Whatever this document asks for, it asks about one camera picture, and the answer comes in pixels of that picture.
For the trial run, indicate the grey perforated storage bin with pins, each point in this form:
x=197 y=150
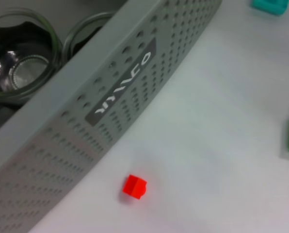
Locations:
x=62 y=157

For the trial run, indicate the small red cube brick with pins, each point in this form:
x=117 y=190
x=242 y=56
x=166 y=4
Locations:
x=134 y=187

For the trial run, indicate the teal square brick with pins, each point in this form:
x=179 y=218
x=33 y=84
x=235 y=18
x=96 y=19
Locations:
x=269 y=6

